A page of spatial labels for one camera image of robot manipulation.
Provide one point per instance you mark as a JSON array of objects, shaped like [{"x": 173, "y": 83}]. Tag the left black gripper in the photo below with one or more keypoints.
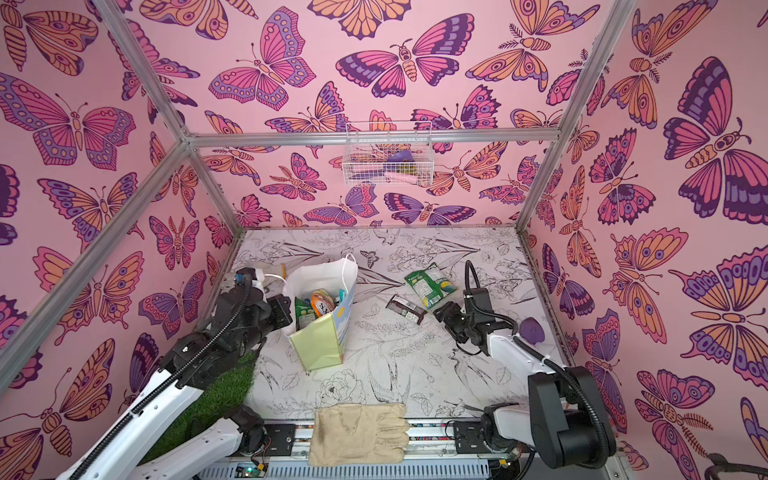
[{"x": 280, "y": 316}]

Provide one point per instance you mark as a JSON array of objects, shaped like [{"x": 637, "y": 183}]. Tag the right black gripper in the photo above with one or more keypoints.
[{"x": 454, "y": 318}]

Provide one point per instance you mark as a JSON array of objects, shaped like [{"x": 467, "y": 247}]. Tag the orange Fox's candy bag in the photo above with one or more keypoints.
[{"x": 322, "y": 303}]

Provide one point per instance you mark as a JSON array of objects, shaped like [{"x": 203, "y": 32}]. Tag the white paper bag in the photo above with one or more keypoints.
[{"x": 322, "y": 343}]

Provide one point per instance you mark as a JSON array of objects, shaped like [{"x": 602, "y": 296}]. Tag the green spring tea bag back-side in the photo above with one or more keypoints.
[{"x": 431, "y": 285}]

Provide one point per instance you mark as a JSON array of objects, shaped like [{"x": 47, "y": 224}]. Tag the small brown snack pack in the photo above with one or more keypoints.
[{"x": 406, "y": 309}]

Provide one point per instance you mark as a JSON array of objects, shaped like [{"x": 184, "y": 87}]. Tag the yellow-green Fox's spring tea bag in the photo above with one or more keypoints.
[{"x": 304, "y": 312}]

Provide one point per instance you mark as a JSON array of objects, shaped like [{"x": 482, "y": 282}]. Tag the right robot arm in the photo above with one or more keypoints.
[{"x": 564, "y": 422}]

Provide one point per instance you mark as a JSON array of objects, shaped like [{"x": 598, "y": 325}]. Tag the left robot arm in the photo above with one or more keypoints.
[{"x": 243, "y": 318}]

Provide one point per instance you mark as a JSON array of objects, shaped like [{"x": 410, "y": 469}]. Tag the purple pink garden trowel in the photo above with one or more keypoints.
[{"x": 532, "y": 331}]

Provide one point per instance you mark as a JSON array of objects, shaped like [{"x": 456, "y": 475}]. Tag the green artificial grass mat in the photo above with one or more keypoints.
[{"x": 226, "y": 393}]

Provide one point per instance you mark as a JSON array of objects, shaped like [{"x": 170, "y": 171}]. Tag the beige work glove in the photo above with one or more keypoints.
[{"x": 354, "y": 434}]

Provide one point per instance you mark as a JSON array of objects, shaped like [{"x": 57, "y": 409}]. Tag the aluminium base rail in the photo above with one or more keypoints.
[{"x": 417, "y": 449}]

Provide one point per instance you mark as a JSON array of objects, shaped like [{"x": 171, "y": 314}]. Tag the white wire basket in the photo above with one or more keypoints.
[{"x": 388, "y": 153}]

